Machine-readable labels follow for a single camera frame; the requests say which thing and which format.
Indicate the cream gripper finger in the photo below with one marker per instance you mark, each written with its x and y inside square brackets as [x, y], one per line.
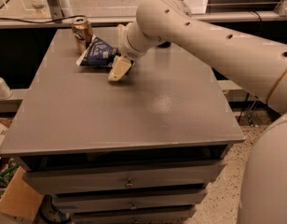
[120, 35]
[121, 66]

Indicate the blue chip bag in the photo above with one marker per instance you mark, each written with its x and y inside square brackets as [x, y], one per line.
[98, 54]

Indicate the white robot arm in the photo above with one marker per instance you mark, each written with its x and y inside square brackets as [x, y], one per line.
[256, 64]

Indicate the orange soda can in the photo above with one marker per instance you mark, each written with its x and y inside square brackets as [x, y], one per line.
[82, 32]

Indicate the blue Pepsi can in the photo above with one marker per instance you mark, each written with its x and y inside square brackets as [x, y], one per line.
[164, 45]

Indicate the grey drawer cabinet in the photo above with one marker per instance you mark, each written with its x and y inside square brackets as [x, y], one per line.
[168, 108]

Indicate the white cylinder at left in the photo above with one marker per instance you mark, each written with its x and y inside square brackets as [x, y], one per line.
[5, 91]

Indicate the top grey drawer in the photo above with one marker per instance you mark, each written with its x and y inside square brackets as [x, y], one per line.
[124, 177]

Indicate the grey drawer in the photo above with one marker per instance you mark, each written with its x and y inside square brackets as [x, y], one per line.
[124, 177]
[145, 215]
[131, 201]

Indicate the middle grey drawer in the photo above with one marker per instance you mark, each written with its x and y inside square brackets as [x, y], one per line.
[131, 201]

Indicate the bottom grey drawer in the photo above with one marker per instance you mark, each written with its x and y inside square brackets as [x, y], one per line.
[145, 215]

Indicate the cardboard box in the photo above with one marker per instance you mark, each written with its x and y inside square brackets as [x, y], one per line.
[20, 202]

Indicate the grey metal rail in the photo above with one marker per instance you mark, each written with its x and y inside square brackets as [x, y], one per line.
[110, 21]

